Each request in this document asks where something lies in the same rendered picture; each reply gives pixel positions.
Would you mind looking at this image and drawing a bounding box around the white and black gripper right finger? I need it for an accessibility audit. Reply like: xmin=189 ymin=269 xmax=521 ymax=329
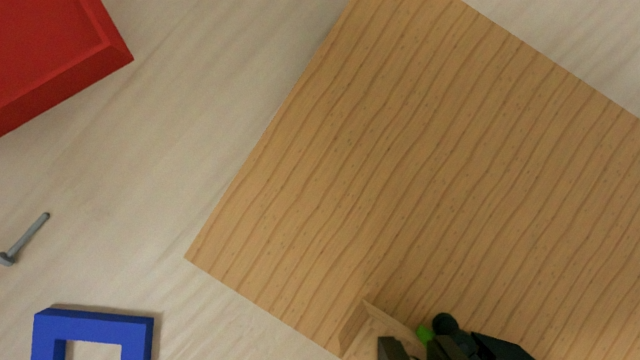
xmin=427 ymin=336 xmax=469 ymax=360

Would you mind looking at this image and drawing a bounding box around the grey bolt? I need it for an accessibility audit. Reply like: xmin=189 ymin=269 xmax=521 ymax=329
xmin=0 ymin=212 xmax=50 ymax=266

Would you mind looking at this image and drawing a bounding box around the small light wooden block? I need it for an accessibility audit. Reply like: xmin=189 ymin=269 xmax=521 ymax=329
xmin=338 ymin=299 xmax=427 ymax=360

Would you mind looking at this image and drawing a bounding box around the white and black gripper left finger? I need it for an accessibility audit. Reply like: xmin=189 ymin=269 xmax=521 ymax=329
xmin=377 ymin=336 xmax=410 ymax=360

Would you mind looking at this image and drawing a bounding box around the red shallow tray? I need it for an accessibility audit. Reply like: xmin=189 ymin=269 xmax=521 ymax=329
xmin=0 ymin=0 xmax=135 ymax=137

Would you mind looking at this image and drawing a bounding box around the flat wooden board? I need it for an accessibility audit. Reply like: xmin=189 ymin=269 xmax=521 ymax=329
xmin=183 ymin=0 xmax=640 ymax=360

